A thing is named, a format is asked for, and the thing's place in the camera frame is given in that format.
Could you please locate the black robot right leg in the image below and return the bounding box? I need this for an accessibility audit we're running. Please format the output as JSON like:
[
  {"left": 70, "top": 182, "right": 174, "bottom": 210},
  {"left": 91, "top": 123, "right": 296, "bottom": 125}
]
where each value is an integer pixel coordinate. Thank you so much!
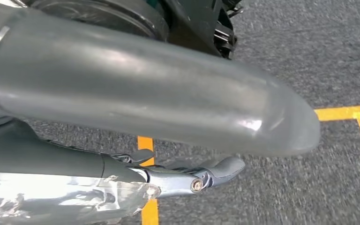
[{"left": 28, "top": 0, "right": 244, "bottom": 60}]

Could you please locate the yellow floor tape square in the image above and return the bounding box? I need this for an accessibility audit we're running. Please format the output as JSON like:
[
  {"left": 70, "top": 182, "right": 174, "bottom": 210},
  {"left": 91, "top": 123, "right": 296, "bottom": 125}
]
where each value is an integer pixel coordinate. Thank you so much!
[{"left": 137, "top": 105, "right": 360, "bottom": 225}]

